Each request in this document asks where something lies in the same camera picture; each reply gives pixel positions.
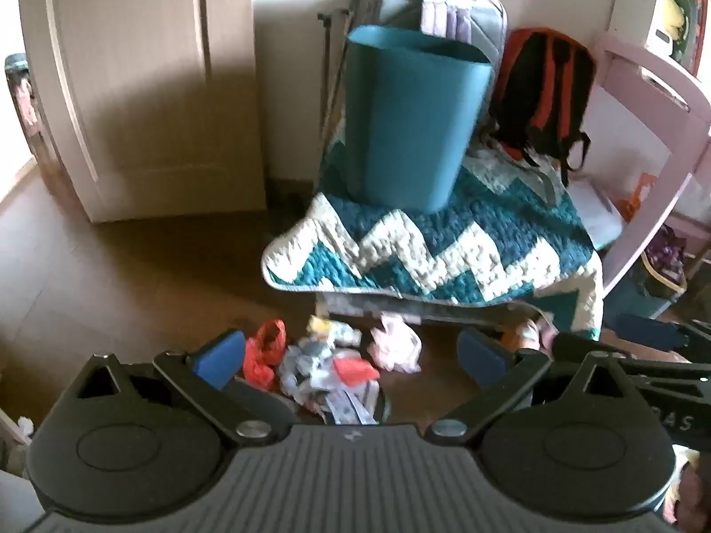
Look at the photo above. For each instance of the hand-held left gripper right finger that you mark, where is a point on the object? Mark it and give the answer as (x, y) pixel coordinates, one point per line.
(483, 361)

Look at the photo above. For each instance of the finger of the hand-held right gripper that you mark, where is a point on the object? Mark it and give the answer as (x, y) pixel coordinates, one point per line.
(644, 332)
(577, 347)

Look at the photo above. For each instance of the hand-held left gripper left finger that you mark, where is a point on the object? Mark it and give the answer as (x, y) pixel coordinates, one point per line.
(219, 355)

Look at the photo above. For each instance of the red plastic bag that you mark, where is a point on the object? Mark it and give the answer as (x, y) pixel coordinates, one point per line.
(266, 350)

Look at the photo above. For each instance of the teal plastic waste bin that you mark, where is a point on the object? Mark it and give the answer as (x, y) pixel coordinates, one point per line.
(411, 122)

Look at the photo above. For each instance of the dark storage box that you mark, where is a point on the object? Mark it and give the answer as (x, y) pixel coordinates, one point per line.
(627, 300)

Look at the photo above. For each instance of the yellow rimmed basket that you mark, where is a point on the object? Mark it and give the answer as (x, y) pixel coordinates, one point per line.
(664, 275)

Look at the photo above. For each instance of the crumpled white pink paper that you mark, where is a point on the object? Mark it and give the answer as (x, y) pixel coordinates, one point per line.
(394, 347)

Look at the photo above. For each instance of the crumpled blue grey wrapper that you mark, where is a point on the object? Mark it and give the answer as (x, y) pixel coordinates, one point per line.
(311, 366)

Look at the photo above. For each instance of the yellow white wrapper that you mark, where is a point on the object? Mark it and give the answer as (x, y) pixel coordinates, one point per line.
(327, 327)

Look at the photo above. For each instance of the teal white zigzag quilt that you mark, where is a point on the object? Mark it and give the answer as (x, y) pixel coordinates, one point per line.
(444, 244)

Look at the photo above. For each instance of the small red wrapper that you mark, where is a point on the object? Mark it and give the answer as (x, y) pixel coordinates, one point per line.
(355, 369)

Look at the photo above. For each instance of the white paper sheets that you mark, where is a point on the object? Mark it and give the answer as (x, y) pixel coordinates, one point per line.
(602, 211)

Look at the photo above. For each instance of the orange printed bag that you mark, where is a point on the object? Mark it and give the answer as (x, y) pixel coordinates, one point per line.
(641, 194)

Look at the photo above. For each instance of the grey stool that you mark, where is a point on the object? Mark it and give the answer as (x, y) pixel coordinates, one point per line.
(355, 305)

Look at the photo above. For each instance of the white cloth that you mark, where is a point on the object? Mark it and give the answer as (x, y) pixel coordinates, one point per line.
(19, 444)

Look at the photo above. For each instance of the orange black backpack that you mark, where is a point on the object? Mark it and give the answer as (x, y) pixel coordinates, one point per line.
(533, 94)

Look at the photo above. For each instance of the beige wardrobe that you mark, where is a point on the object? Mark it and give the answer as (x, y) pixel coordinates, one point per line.
(139, 94)

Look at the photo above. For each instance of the colourful picture book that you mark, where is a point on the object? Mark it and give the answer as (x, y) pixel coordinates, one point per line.
(689, 22)

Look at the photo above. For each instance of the pink bottle dark cap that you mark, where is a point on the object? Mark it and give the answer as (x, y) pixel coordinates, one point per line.
(22, 100)

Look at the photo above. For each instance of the folded dark metal stand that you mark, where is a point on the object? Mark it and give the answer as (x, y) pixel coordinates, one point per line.
(327, 39)

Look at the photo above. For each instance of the purple grey backpack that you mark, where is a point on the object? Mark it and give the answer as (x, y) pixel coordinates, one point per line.
(444, 5)

